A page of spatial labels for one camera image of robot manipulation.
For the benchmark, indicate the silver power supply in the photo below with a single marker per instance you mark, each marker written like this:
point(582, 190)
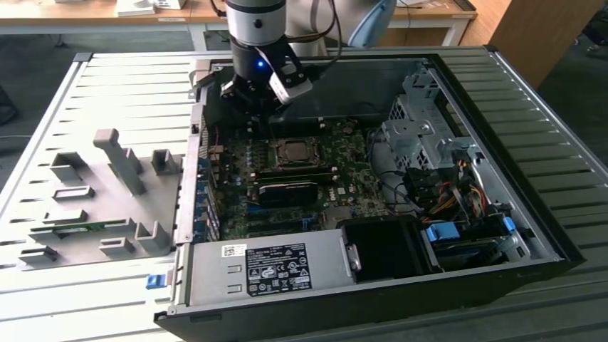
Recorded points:
point(214, 263)

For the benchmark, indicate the grey metal bracket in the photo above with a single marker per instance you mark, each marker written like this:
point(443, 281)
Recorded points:
point(199, 65)

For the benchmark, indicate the black fan shroud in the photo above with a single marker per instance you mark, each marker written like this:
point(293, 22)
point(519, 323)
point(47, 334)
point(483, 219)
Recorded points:
point(381, 249)

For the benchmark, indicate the green motherboard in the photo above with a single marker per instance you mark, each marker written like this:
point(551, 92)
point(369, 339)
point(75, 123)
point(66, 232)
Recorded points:
point(354, 171)

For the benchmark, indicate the silver square CPU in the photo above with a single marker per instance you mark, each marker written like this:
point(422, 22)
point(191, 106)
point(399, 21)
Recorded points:
point(301, 151)

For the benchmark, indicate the grey parts rack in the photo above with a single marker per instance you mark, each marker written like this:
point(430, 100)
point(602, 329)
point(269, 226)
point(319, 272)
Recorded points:
point(110, 203)

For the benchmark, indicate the black office chair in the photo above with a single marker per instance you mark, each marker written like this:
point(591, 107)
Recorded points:
point(597, 32)

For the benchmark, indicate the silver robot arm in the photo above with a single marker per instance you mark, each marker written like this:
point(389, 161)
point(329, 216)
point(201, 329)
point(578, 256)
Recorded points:
point(257, 21)

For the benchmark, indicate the wooden desk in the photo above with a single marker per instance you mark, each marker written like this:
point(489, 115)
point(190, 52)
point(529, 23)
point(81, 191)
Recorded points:
point(71, 19)

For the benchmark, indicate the black floor object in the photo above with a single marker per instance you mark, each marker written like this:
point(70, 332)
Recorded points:
point(7, 107)

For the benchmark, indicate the silver chipset heatsink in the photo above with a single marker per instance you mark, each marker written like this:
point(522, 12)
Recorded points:
point(338, 216)

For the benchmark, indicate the white box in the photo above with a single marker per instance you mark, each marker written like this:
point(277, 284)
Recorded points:
point(135, 9)

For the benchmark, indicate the blue plastic latch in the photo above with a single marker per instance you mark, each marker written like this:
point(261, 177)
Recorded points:
point(510, 226)

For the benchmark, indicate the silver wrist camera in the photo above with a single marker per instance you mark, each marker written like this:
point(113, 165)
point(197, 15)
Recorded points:
point(293, 90)

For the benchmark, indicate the blue plastic clip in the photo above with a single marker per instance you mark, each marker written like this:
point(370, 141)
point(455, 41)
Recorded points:
point(154, 282)

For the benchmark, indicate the white desk device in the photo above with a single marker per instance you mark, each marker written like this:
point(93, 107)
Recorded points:
point(171, 3)

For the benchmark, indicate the silver drive cage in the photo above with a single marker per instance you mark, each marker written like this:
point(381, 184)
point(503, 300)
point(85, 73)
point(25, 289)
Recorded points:
point(414, 142)

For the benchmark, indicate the black expansion slot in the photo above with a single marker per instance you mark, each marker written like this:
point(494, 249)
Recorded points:
point(278, 232)
point(275, 223)

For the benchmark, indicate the black PC case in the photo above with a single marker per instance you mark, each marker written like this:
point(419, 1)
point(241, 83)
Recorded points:
point(333, 320)

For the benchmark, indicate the wooden cabinet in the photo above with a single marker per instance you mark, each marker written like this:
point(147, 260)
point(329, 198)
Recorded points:
point(537, 39)

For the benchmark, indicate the green RAM stick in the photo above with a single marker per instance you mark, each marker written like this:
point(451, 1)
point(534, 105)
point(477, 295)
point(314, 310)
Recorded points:
point(95, 226)

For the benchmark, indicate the blue disk carrier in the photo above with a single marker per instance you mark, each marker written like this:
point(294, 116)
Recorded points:
point(442, 231)

